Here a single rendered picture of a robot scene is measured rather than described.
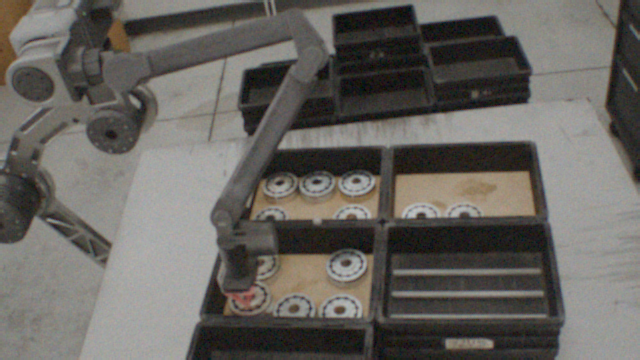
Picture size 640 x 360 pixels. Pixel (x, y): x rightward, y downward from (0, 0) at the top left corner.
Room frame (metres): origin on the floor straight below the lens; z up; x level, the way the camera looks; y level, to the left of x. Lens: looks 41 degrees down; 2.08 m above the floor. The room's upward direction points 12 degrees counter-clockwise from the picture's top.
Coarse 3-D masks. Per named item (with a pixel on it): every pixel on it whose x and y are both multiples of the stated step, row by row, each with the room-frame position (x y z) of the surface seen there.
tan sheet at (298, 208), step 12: (264, 180) 1.50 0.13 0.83; (300, 180) 1.47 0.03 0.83; (336, 180) 1.43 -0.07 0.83; (300, 192) 1.41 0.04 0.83; (264, 204) 1.40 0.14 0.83; (276, 204) 1.38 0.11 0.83; (288, 204) 1.38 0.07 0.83; (300, 204) 1.36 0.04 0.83; (312, 204) 1.35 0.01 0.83; (324, 204) 1.34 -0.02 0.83; (336, 204) 1.33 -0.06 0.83; (348, 204) 1.32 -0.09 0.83; (360, 204) 1.32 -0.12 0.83; (372, 204) 1.31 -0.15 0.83; (252, 216) 1.36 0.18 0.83; (300, 216) 1.32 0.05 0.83; (312, 216) 1.31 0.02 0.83; (324, 216) 1.30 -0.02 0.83; (372, 216) 1.26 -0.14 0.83
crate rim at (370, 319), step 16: (288, 224) 1.19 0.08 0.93; (304, 224) 1.18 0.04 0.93; (320, 224) 1.17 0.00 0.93; (336, 224) 1.16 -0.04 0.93; (352, 224) 1.15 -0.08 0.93; (368, 224) 1.14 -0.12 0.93; (208, 288) 1.04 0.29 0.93; (240, 320) 0.92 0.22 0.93; (256, 320) 0.92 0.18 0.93; (272, 320) 0.91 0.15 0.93; (288, 320) 0.90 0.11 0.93; (304, 320) 0.89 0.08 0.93; (320, 320) 0.88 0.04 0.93; (336, 320) 0.87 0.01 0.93; (352, 320) 0.86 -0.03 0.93; (368, 320) 0.85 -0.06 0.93
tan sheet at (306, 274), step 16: (288, 256) 1.18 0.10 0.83; (304, 256) 1.17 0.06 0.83; (320, 256) 1.16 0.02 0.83; (368, 256) 1.12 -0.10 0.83; (288, 272) 1.12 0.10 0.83; (304, 272) 1.11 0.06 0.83; (320, 272) 1.10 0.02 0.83; (272, 288) 1.08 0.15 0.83; (288, 288) 1.07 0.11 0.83; (304, 288) 1.06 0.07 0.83; (320, 288) 1.05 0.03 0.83; (336, 288) 1.04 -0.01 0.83; (352, 288) 1.03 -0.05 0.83; (368, 288) 1.02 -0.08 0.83; (320, 304) 1.00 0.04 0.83; (368, 304) 0.97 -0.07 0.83
